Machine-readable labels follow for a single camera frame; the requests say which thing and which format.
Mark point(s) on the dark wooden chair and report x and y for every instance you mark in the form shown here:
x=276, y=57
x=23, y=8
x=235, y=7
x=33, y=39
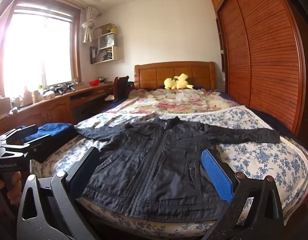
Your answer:
x=118, y=85

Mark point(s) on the black binders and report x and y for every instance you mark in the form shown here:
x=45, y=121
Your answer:
x=93, y=55

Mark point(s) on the yellow plush toy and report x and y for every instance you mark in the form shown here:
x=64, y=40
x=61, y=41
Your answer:
x=177, y=82

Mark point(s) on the blue floral bedspread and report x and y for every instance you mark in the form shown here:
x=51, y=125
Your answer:
x=256, y=160

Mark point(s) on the wooden slatted wardrobe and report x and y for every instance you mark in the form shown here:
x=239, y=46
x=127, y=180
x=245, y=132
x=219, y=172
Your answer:
x=264, y=67

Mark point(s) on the white tissue box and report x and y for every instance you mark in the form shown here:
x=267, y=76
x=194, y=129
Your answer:
x=48, y=96

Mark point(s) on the wooden framed window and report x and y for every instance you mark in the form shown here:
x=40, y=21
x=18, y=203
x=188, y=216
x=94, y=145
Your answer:
x=36, y=50

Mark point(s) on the white wall shelf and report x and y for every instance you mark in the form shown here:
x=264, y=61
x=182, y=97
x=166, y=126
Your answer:
x=118, y=52

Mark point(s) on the black jacket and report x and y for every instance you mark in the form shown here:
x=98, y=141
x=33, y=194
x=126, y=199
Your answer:
x=156, y=167

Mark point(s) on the blue folded garment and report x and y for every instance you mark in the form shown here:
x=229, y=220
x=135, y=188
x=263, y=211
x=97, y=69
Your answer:
x=56, y=130

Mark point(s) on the long wooden desk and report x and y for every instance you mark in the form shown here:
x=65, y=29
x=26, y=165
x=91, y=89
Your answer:
x=56, y=107

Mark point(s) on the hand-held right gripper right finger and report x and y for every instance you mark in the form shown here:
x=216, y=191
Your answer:
x=216, y=175

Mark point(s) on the tied cream curtain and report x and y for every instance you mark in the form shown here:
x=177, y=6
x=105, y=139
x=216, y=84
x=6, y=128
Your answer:
x=88, y=30

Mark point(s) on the pale tall bottle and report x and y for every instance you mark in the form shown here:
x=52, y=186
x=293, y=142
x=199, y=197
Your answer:
x=26, y=96

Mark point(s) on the wooden bed headboard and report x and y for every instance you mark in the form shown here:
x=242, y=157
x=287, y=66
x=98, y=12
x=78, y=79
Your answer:
x=194, y=72

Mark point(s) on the cardboard box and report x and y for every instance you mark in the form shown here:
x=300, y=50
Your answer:
x=101, y=30

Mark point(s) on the person's left hand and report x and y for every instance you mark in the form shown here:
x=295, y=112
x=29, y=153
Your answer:
x=15, y=187

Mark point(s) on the open wooden side shelf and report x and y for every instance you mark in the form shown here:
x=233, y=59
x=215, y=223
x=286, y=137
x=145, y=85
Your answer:
x=221, y=42

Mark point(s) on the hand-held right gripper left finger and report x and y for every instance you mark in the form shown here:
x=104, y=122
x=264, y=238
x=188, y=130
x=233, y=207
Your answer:
x=90, y=165

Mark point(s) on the white paper bag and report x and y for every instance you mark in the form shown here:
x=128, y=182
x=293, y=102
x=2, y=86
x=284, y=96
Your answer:
x=106, y=41

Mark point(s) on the yellow figure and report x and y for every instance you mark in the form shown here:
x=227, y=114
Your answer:
x=114, y=29

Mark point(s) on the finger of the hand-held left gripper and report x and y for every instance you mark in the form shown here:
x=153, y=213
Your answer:
x=23, y=131
x=37, y=141

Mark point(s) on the pink floral quilt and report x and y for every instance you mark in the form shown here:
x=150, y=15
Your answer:
x=174, y=102

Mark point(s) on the stack of papers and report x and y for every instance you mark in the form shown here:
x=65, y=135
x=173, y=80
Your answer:
x=106, y=55

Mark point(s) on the navy bed sheet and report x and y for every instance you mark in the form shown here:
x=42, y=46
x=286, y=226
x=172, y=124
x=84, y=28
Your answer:
x=271, y=121

